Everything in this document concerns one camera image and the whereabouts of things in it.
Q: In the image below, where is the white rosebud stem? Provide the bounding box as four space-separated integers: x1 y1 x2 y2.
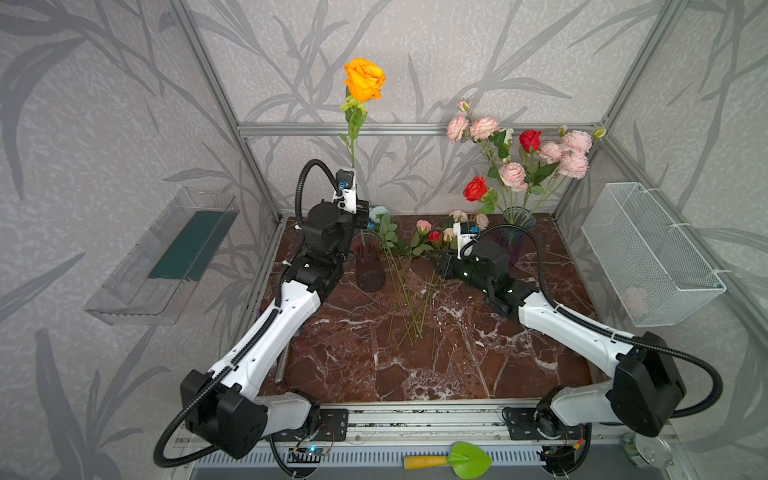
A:
503 129 515 149

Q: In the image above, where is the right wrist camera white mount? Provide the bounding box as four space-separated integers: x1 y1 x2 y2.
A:
453 221 480 260

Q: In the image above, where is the white wire mesh basket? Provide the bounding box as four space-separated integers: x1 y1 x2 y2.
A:
582 182 727 328

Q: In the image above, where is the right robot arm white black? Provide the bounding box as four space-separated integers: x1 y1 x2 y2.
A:
434 241 686 438

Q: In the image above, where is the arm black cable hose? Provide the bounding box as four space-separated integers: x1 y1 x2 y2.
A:
458 223 725 419
152 158 341 469

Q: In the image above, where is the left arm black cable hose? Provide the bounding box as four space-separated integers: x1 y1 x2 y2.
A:
152 158 341 469

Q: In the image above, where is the aluminium front rail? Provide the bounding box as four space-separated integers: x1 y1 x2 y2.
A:
161 400 685 469

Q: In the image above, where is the pink rose stem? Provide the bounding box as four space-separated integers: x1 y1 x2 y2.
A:
535 125 607 195
498 162 529 207
446 98 510 169

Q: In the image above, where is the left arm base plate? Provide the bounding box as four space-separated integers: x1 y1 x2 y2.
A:
276 407 349 442

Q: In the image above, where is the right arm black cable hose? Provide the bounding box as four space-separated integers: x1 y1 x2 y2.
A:
458 223 725 419

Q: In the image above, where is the orange rose stem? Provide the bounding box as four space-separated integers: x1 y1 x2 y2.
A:
340 58 386 218

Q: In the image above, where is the white blue flower stem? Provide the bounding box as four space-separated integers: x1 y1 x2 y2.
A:
369 206 422 342

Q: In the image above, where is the dark glass cup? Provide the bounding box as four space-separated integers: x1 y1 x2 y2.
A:
352 233 386 293

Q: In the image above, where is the clear plastic wall tray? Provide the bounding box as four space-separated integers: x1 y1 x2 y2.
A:
84 187 240 326

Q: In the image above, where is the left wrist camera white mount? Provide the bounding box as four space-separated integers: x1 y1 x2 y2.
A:
334 169 358 214

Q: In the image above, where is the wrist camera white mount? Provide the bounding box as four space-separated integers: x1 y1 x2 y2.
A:
334 169 358 214
453 221 480 260

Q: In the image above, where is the green toy shovel yellow handle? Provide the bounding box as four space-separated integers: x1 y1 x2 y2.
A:
403 442 492 480

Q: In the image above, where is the dark red rose stem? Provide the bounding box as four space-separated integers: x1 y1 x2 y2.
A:
519 130 562 186

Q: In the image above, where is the purple ribbed glass vase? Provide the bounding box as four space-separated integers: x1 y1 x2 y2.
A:
498 206 536 268

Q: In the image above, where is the metal tin can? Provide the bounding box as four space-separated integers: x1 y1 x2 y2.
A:
621 432 673 470

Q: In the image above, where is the small green circuit board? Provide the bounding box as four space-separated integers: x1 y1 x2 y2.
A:
289 444 332 464

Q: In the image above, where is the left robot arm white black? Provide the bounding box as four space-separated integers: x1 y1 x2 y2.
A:
154 201 369 467

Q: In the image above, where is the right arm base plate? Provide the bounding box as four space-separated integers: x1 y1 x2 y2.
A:
501 406 585 445

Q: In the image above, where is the small pink bud spray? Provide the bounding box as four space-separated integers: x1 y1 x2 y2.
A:
442 210 489 242

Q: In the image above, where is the green stem small red rose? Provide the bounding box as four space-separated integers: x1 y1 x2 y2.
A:
390 220 444 345

